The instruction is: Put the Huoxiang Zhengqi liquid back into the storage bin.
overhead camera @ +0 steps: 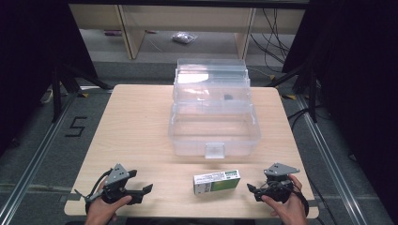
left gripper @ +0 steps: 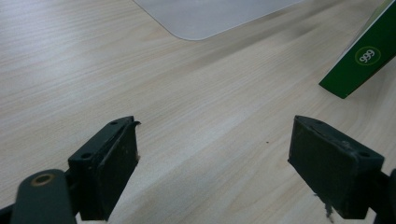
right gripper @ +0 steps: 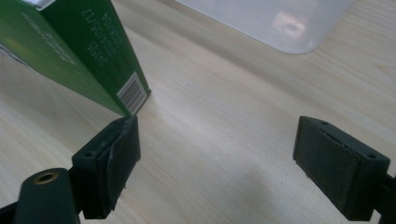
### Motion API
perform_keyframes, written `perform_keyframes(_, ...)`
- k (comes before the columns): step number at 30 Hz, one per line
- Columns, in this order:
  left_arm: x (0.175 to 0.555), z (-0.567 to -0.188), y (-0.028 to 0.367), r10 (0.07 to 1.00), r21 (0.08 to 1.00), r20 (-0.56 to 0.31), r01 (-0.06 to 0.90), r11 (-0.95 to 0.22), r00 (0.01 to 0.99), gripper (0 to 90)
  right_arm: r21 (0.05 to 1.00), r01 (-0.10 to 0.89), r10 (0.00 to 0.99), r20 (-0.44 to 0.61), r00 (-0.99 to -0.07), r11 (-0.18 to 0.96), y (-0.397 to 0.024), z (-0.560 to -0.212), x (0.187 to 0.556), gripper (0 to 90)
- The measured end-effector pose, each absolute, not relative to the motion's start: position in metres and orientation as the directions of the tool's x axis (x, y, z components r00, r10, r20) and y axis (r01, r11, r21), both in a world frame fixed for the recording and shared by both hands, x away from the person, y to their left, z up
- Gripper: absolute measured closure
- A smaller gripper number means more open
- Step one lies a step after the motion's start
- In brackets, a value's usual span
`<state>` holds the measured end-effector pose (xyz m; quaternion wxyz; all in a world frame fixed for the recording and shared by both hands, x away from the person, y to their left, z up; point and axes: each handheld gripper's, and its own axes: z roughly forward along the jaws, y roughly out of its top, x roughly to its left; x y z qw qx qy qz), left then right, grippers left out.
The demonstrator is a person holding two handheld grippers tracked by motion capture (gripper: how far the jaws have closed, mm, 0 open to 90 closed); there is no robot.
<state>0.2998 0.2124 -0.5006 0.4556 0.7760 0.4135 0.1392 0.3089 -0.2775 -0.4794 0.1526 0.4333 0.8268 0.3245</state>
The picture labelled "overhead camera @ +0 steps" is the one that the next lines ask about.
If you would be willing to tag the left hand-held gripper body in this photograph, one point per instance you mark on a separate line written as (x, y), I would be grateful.
(115, 179)

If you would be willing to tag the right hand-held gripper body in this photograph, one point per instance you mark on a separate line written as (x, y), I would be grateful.
(278, 170)

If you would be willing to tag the green and white carton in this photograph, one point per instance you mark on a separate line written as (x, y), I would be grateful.
(216, 182)

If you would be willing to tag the clear plastic storage box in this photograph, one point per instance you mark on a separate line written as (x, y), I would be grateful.
(214, 128)

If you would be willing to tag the person's right hand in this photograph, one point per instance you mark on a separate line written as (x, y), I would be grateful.
(292, 211)

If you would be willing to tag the person's left hand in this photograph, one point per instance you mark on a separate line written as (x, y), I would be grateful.
(100, 212)

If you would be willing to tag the black metal stand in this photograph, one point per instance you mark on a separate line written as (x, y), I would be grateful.
(312, 93)
(57, 90)

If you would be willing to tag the dark curtain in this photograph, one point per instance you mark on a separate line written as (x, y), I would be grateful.
(359, 78)
(28, 62)

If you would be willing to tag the clear plastic bag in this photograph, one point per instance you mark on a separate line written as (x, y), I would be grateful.
(184, 37)

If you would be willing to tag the beige wooden shelf unit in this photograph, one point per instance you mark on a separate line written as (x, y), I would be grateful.
(131, 28)

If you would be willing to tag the metal floor rail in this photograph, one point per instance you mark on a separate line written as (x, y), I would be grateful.
(328, 162)
(34, 159)

